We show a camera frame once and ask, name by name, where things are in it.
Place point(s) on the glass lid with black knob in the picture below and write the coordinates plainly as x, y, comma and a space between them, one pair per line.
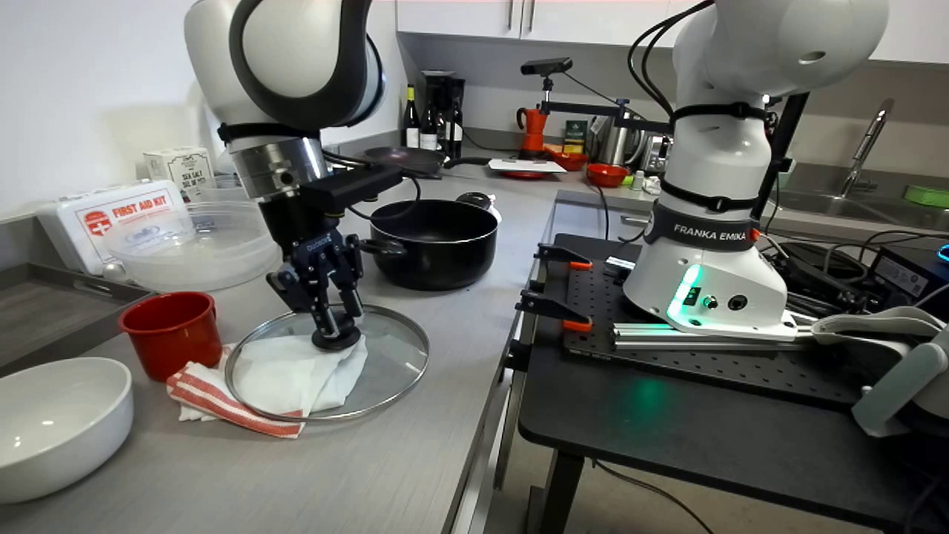
395, 359

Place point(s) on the dark wine bottle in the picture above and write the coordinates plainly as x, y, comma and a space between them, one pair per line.
409, 122

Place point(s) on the red pitcher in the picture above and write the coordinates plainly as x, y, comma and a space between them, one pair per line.
533, 135

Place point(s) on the red bowl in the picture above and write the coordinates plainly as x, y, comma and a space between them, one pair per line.
570, 158
606, 177

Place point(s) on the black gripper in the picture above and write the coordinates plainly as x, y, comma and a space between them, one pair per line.
301, 221

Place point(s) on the black perforated mounting board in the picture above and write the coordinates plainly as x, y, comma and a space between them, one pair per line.
751, 365

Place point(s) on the dark frying pan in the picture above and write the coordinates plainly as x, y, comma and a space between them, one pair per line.
424, 162

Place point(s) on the red striped white towel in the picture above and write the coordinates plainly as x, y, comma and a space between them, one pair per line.
210, 395

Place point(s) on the red cup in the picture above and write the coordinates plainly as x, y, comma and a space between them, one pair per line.
172, 342

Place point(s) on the black table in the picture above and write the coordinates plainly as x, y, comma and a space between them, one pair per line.
690, 447

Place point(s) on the steel faucet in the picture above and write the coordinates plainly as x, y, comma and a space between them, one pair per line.
864, 149

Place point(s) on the spray bottle with black trigger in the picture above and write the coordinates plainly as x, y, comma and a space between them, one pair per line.
226, 177

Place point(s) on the white label strip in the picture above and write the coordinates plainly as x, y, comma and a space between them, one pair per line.
621, 264

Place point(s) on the white plate with red food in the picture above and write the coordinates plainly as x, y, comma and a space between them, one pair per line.
521, 168

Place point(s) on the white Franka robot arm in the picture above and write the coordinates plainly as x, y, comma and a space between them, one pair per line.
711, 149

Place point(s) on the black cooking pot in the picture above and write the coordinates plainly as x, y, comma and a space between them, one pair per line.
432, 255

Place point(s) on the black coffee machine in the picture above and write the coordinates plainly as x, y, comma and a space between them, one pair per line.
446, 113

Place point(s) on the black camera on stand arm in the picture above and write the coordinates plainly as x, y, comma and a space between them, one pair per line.
545, 67

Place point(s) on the green sponge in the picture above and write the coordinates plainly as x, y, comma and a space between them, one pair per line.
928, 196

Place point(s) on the white first aid kit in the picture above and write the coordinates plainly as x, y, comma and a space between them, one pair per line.
97, 223

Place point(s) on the steel kettle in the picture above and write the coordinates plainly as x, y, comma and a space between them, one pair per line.
618, 144

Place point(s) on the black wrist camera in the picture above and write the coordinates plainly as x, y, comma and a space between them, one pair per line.
364, 184

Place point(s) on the black electronics box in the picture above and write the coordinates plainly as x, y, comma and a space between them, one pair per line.
904, 278

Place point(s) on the white wall cabinet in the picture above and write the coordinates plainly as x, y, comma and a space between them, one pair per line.
593, 20

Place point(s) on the white bowl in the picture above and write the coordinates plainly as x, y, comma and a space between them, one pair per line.
59, 425

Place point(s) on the clear plastic container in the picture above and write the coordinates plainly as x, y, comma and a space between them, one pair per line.
188, 263

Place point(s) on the steel sink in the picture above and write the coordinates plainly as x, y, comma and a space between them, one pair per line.
839, 207

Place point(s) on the small white box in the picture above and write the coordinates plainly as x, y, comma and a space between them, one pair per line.
177, 169

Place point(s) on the silver aluminium rail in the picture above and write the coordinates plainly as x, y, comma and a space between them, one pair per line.
690, 334

